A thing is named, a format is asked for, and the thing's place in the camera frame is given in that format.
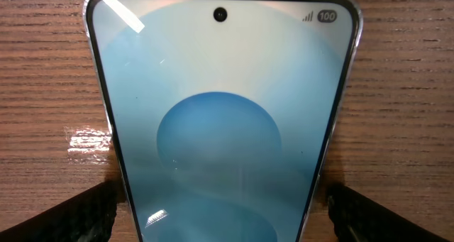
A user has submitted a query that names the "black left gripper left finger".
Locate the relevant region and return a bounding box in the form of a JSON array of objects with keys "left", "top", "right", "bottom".
[{"left": 1, "top": 181, "right": 118, "bottom": 242}]

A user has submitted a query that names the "clear tape patch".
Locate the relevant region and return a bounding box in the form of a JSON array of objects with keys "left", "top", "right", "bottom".
[{"left": 64, "top": 126, "right": 112, "bottom": 165}]

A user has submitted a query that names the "blue Galaxy smartphone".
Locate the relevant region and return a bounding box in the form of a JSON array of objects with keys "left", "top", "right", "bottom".
[{"left": 83, "top": 0, "right": 363, "bottom": 242}]

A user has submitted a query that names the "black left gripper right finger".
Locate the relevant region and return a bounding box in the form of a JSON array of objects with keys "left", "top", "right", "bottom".
[{"left": 327, "top": 185, "right": 448, "bottom": 242}]

